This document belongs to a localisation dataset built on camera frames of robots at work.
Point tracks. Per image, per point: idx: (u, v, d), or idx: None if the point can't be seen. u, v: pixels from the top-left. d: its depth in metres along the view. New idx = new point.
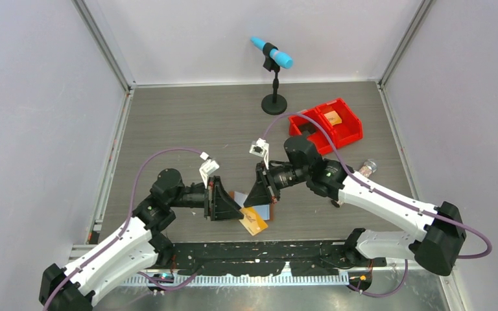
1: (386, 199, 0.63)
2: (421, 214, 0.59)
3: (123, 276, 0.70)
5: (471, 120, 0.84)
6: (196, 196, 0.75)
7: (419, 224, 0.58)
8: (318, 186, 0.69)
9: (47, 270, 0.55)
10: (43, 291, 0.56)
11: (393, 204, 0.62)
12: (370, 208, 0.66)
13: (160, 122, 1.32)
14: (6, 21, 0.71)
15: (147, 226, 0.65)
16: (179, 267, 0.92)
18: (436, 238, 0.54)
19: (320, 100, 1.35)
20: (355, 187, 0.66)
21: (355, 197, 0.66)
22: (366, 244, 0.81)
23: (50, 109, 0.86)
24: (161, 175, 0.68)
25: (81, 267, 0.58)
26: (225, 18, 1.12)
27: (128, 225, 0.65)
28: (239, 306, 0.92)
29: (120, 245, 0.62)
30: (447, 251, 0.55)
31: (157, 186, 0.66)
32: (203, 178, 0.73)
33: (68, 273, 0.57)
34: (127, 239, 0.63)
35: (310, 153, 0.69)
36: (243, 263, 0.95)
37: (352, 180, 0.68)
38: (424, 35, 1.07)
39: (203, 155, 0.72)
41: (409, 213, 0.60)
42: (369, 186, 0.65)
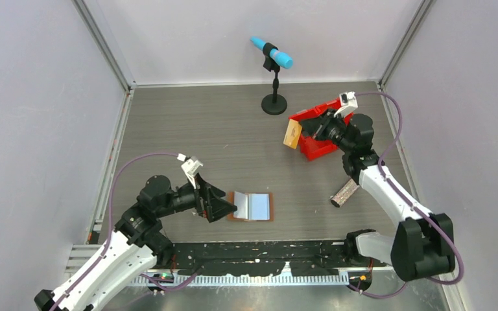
1: (392, 190, 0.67)
2: (412, 209, 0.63)
3: (118, 287, 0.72)
5: (472, 120, 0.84)
6: (187, 197, 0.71)
7: (403, 214, 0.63)
8: (349, 163, 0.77)
9: (37, 296, 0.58)
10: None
11: (395, 195, 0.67)
12: (378, 194, 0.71)
13: (160, 122, 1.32)
14: (6, 21, 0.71)
15: (130, 241, 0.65)
16: (179, 267, 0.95)
18: (410, 229, 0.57)
19: (320, 100, 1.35)
20: (375, 172, 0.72)
21: (369, 181, 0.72)
22: (365, 239, 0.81)
23: (50, 109, 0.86)
24: (149, 183, 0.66)
25: (67, 291, 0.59)
26: (225, 17, 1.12)
27: (111, 241, 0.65)
28: (239, 306, 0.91)
29: (104, 265, 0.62)
30: (415, 245, 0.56)
31: (144, 194, 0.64)
32: (189, 179, 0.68)
33: (56, 299, 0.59)
34: (110, 256, 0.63)
35: (364, 137, 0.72)
36: (243, 263, 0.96)
37: (375, 168, 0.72)
38: (424, 35, 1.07)
39: (180, 155, 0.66)
41: (403, 205, 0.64)
42: (385, 175, 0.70)
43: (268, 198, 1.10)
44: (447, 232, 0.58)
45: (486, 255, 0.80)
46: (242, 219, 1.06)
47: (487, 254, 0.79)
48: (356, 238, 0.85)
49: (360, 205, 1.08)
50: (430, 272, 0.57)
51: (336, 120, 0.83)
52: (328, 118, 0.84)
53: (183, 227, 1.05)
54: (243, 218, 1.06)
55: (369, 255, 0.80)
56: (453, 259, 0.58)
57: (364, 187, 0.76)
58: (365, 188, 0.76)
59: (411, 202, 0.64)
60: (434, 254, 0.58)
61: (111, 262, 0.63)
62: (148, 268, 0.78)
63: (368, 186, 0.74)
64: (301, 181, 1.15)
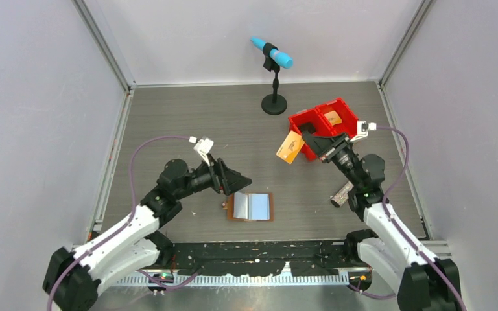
1: (397, 232, 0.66)
2: (417, 253, 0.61)
3: (125, 270, 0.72)
5: (471, 120, 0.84)
6: (203, 178, 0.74)
7: (408, 258, 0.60)
8: (352, 198, 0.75)
9: (56, 254, 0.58)
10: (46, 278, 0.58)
11: (400, 236, 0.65)
12: (383, 234, 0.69)
13: (160, 122, 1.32)
14: (5, 21, 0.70)
15: (156, 214, 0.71)
16: (179, 267, 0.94)
18: (414, 275, 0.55)
19: (320, 100, 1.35)
20: (379, 211, 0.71)
21: (374, 219, 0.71)
22: (367, 248, 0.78)
23: (50, 109, 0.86)
24: (167, 166, 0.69)
25: (92, 250, 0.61)
26: (225, 18, 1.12)
27: (136, 213, 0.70)
28: (239, 306, 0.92)
29: (130, 232, 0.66)
30: (422, 292, 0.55)
31: (164, 176, 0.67)
32: (203, 157, 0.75)
33: (77, 256, 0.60)
34: (135, 226, 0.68)
35: (373, 182, 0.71)
36: (243, 263, 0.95)
37: (380, 207, 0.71)
38: (424, 36, 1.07)
39: (192, 138, 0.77)
41: (408, 249, 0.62)
42: (390, 215, 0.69)
43: (268, 198, 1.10)
44: (454, 278, 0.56)
45: (486, 255, 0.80)
46: (242, 219, 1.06)
47: (487, 255, 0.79)
48: (358, 244, 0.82)
49: None
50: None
51: (348, 149, 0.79)
52: (343, 144, 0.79)
53: (182, 227, 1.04)
54: (242, 218, 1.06)
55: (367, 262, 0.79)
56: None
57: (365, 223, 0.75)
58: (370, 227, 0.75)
59: (416, 246, 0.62)
60: (443, 299, 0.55)
61: (137, 229, 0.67)
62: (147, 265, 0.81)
63: (373, 224, 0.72)
64: (300, 181, 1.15)
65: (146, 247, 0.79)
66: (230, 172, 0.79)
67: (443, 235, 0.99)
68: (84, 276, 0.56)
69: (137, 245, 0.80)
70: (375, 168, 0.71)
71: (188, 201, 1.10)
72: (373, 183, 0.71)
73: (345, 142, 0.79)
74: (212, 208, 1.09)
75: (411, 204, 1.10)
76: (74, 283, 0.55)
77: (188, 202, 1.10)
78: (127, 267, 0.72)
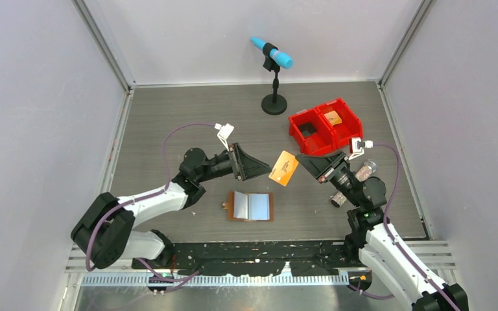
1: (403, 256, 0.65)
2: (426, 281, 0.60)
3: (140, 249, 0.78)
5: (471, 120, 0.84)
6: (223, 164, 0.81)
7: (419, 287, 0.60)
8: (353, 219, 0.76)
9: (105, 195, 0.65)
10: (85, 220, 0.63)
11: (406, 262, 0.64)
12: (387, 258, 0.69)
13: (160, 122, 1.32)
14: (5, 21, 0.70)
15: (185, 191, 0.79)
16: (179, 267, 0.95)
18: (427, 306, 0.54)
19: (320, 100, 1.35)
20: (382, 234, 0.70)
21: (377, 242, 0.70)
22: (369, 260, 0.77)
23: (50, 109, 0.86)
24: (187, 156, 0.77)
25: (134, 201, 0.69)
26: (225, 17, 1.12)
27: (169, 187, 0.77)
28: (239, 306, 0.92)
29: (165, 198, 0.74)
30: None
31: (184, 166, 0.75)
32: (223, 143, 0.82)
33: (122, 202, 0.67)
34: (170, 195, 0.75)
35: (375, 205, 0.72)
36: (243, 263, 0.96)
37: (382, 228, 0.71)
38: (423, 36, 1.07)
39: (216, 125, 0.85)
41: (416, 275, 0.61)
42: (393, 238, 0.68)
43: (268, 198, 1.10)
44: (463, 304, 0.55)
45: (486, 255, 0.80)
46: (242, 219, 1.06)
47: (487, 255, 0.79)
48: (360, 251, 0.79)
49: None
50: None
51: (345, 168, 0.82)
52: (342, 164, 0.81)
53: (182, 227, 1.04)
54: (242, 218, 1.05)
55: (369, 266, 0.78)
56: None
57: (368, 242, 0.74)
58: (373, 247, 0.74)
59: (425, 273, 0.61)
60: None
61: (170, 198, 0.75)
62: (151, 256, 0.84)
63: (377, 247, 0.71)
64: (300, 181, 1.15)
65: (155, 237, 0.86)
66: (248, 158, 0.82)
67: (443, 235, 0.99)
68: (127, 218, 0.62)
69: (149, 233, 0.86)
70: (375, 192, 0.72)
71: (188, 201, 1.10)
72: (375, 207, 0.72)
73: (343, 162, 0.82)
74: (212, 208, 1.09)
75: (411, 204, 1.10)
76: (118, 223, 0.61)
77: None
78: (142, 247, 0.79)
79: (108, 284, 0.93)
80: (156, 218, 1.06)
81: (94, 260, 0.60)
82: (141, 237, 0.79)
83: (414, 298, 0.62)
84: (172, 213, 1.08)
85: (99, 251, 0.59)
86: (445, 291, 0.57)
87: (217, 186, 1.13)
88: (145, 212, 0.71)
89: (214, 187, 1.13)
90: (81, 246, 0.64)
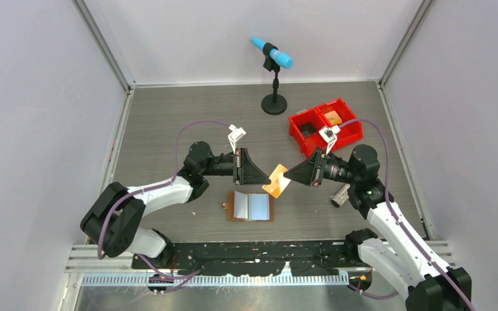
1: (406, 238, 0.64)
2: (429, 264, 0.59)
3: (143, 245, 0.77)
5: (471, 120, 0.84)
6: (226, 165, 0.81)
7: (421, 270, 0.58)
8: (355, 197, 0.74)
9: (115, 184, 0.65)
10: (96, 209, 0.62)
11: (410, 243, 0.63)
12: (391, 238, 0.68)
13: (160, 122, 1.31)
14: (5, 21, 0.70)
15: (191, 184, 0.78)
16: (179, 267, 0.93)
18: (430, 289, 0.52)
19: (320, 100, 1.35)
20: (386, 213, 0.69)
21: (380, 221, 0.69)
22: (369, 251, 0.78)
23: (50, 109, 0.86)
24: (192, 149, 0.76)
25: (143, 190, 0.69)
26: (225, 17, 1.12)
27: (176, 180, 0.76)
28: (239, 306, 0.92)
29: (172, 188, 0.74)
30: (435, 306, 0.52)
31: (190, 159, 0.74)
32: (231, 144, 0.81)
33: (130, 192, 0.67)
34: (176, 186, 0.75)
35: (369, 170, 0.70)
36: (243, 263, 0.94)
37: (385, 207, 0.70)
38: (424, 37, 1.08)
39: (231, 126, 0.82)
41: (419, 258, 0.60)
42: (397, 218, 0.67)
43: (268, 198, 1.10)
44: (465, 287, 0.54)
45: (486, 254, 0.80)
46: (242, 219, 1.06)
47: (487, 254, 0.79)
48: (358, 246, 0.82)
49: None
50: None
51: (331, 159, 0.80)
52: (324, 159, 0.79)
53: (182, 227, 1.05)
54: (243, 218, 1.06)
55: (367, 263, 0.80)
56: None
57: (368, 220, 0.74)
58: (375, 227, 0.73)
59: (428, 256, 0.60)
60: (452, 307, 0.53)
61: (177, 189, 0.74)
62: (152, 254, 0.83)
63: (379, 226, 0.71)
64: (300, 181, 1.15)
65: (157, 235, 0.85)
66: (251, 165, 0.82)
67: (443, 235, 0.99)
68: (139, 206, 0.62)
69: (154, 231, 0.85)
70: (364, 157, 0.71)
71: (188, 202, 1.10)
72: (370, 172, 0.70)
73: (324, 157, 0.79)
74: (212, 208, 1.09)
75: (411, 204, 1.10)
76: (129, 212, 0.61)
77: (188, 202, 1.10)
78: (146, 241, 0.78)
79: (108, 284, 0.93)
80: (156, 219, 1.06)
81: (105, 247, 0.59)
82: (146, 232, 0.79)
83: (414, 280, 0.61)
84: (172, 213, 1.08)
85: (111, 238, 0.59)
86: (448, 274, 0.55)
87: (217, 186, 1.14)
88: (154, 201, 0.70)
89: (215, 187, 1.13)
90: (91, 235, 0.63)
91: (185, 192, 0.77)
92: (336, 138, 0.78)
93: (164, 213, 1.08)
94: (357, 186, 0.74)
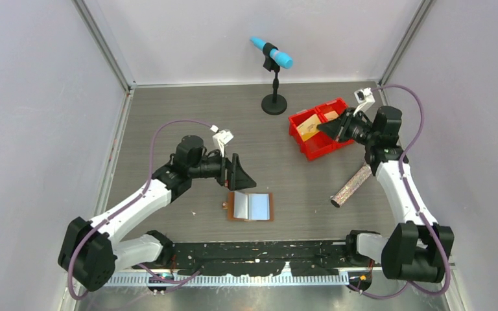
1: (405, 190, 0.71)
2: (417, 214, 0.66)
3: (136, 256, 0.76)
5: (471, 120, 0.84)
6: (213, 166, 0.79)
7: (406, 216, 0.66)
8: (371, 153, 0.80)
9: (73, 223, 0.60)
10: (65, 251, 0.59)
11: (406, 196, 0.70)
12: (389, 189, 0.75)
13: (159, 122, 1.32)
14: (6, 21, 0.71)
15: (168, 186, 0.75)
16: (179, 267, 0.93)
18: (407, 231, 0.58)
19: (320, 100, 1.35)
20: (394, 168, 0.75)
21: (386, 173, 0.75)
22: (365, 237, 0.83)
23: (50, 109, 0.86)
24: (185, 140, 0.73)
25: (109, 219, 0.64)
26: (225, 17, 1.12)
27: (150, 185, 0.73)
28: (239, 306, 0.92)
29: (146, 201, 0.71)
30: (407, 247, 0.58)
31: (182, 148, 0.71)
32: (220, 146, 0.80)
33: (94, 225, 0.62)
34: (150, 196, 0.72)
35: (390, 126, 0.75)
36: (243, 263, 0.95)
37: (395, 164, 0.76)
38: (424, 37, 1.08)
39: (214, 127, 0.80)
41: (409, 208, 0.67)
42: (403, 174, 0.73)
43: (268, 198, 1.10)
44: (445, 244, 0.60)
45: (486, 254, 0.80)
46: (242, 219, 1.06)
47: (488, 254, 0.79)
48: (358, 235, 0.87)
49: (360, 205, 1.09)
50: (417, 278, 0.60)
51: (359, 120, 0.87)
52: (349, 119, 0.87)
53: (182, 227, 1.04)
54: (243, 218, 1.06)
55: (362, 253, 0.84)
56: (443, 270, 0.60)
57: (377, 176, 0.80)
58: (379, 181, 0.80)
59: (418, 208, 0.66)
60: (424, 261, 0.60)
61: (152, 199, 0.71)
62: (152, 258, 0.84)
63: (383, 179, 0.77)
64: (300, 181, 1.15)
65: (151, 240, 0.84)
66: (242, 171, 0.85)
67: None
68: (103, 242, 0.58)
69: (141, 238, 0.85)
70: (388, 113, 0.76)
71: (189, 202, 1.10)
72: (390, 127, 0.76)
73: (350, 117, 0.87)
74: (212, 208, 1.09)
75: None
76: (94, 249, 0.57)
77: (188, 202, 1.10)
78: (137, 253, 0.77)
79: (108, 284, 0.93)
80: (157, 219, 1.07)
81: (86, 286, 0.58)
82: (133, 245, 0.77)
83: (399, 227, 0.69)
84: (172, 213, 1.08)
85: (89, 278, 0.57)
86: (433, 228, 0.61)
87: (218, 186, 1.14)
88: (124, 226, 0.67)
89: (215, 187, 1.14)
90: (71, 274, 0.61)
91: (163, 199, 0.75)
92: (367, 100, 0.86)
93: (164, 213, 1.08)
94: (375, 143, 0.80)
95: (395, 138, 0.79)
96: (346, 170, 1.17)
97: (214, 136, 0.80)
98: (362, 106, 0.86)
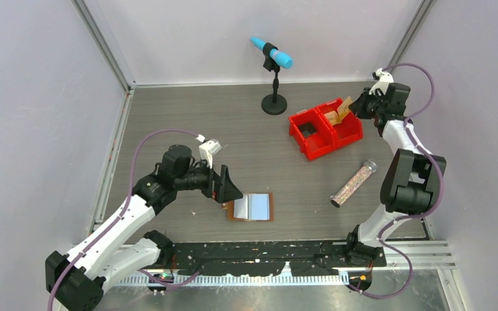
1: (406, 135, 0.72)
2: (415, 148, 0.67)
3: (130, 268, 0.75)
5: (471, 120, 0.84)
6: (200, 177, 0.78)
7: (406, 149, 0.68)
8: (379, 118, 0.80)
9: (50, 258, 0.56)
10: (49, 281, 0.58)
11: (406, 138, 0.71)
12: (391, 135, 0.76)
13: (159, 122, 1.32)
14: (7, 21, 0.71)
15: (149, 201, 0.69)
16: (179, 267, 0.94)
18: (404, 154, 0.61)
19: (320, 100, 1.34)
20: (398, 123, 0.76)
21: (389, 126, 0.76)
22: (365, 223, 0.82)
23: (50, 109, 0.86)
24: (172, 148, 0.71)
25: (84, 251, 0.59)
26: (225, 18, 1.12)
27: (129, 204, 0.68)
28: (239, 306, 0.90)
29: (124, 225, 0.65)
30: (403, 169, 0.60)
31: (169, 157, 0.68)
32: (208, 159, 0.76)
33: (71, 259, 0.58)
34: (129, 218, 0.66)
35: (398, 92, 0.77)
36: (243, 263, 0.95)
37: (399, 120, 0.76)
38: (425, 37, 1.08)
39: (200, 137, 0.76)
41: (408, 144, 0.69)
42: (405, 124, 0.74)
43: (268, 198, 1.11)
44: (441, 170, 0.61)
45: (486, 254, 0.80)
46: (242, 219, 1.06)
47: (489, 254, 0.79)
48: (358, 226, 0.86)
49: (360, 205, 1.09)
50: (408, 202, 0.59)
51: (376, 96, 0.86)
52: (364, 95, 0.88)
53: (182, 227, 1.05)
54: (243, 218, 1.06)
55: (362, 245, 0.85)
56: (436, 196, 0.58)
57: (384, 137, 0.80)
58: (385, 140, 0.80)
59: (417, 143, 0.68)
60: (419, 188, 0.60)
61: (130, 222, 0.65)
62: (150, 262, 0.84)
63: (387, 133, 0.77)
64: (300, 181, 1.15)
65: (148, 247, 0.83)
66: (231, 183, 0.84)
67: (443, 235, 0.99)
68: (82, 277, 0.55)
69: (138, 243, 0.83)
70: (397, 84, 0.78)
71: (189, 202, 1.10)
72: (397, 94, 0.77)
73: (365, 94, 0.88)
74: (212, 208, 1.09)
75: None
76: (74, 286, 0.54)
77: (188, 202, 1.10)
78: (131, 265, 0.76)
79: None
80: (157, 219, 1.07)
81: None
82: (126, 257, 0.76)
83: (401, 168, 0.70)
84: (172, 213, 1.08)
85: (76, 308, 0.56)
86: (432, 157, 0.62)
87: None
88: (104, 255, 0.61)
89: None
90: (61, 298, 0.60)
91: (145, 218, 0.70)
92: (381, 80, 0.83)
93: (164, 214, 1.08)
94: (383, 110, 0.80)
95: (403, 108, 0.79)
96: (346, 170, 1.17)
97: (201, 146, 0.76)
98: (376, 85, 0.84)
